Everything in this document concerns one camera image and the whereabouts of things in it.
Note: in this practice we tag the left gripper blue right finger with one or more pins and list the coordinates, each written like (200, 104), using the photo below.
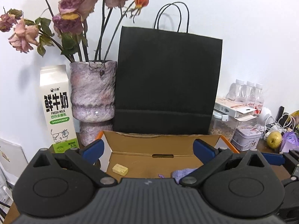
(203, 151)

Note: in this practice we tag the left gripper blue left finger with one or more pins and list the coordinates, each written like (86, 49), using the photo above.
(92, 152)

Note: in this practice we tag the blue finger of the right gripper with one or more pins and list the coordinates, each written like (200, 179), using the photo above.
(274, 159)

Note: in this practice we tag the purple knitted cloth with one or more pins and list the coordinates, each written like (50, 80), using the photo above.
(179, 174)

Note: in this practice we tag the yellow eraser block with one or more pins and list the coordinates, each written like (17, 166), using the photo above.
(120, 170)

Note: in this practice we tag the yellow green apple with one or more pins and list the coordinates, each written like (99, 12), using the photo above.
(274, 139)

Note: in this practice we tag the purple white tissue pack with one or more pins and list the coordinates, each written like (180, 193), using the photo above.
(289, 142)

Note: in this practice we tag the clear seed container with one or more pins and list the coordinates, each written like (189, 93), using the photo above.
(225, 125)

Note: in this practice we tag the white metal tin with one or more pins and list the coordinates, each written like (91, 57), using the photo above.
(246, 137)

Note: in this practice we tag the red cardboard box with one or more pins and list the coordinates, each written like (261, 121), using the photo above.
(149, 156)

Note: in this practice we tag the black charger plug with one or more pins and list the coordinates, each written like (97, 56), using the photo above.
(280, 113)

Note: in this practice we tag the colourful snack bag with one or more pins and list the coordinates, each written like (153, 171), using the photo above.
(295, 120)

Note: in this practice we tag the water bottle right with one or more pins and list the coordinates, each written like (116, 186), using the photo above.
(259, 99)

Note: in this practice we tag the water bottle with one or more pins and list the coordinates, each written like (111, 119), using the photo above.
(259, 99)
(247, 98)
(235, 91)

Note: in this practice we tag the water bottle left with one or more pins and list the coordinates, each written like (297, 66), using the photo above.
(235, 91)

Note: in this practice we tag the purple textured vase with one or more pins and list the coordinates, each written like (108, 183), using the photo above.
(93, 97)

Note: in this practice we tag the water bottle middle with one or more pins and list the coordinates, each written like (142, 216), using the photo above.
(247, 98)

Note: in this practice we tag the white green milk carton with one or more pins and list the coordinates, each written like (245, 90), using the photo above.
(55, 97)

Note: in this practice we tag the black paper bag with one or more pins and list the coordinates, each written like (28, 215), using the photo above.
(166, 82)

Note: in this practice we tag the dried rose bouquet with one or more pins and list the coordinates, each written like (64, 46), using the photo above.
(66, 30)

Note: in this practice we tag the small white camera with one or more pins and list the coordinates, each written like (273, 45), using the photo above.
(263, 116)

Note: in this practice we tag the white wall panel box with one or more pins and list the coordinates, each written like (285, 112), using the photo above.
(13, 160)

